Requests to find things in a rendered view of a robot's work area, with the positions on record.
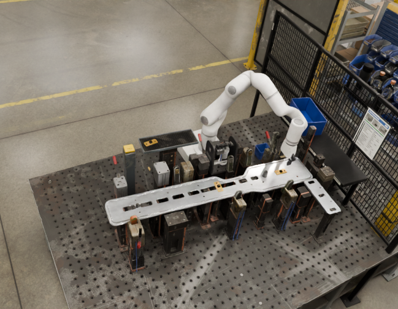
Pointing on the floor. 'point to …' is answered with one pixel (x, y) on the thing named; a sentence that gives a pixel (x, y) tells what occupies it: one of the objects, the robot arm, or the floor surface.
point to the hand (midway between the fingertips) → (285, 159)
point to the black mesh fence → (350, 299)
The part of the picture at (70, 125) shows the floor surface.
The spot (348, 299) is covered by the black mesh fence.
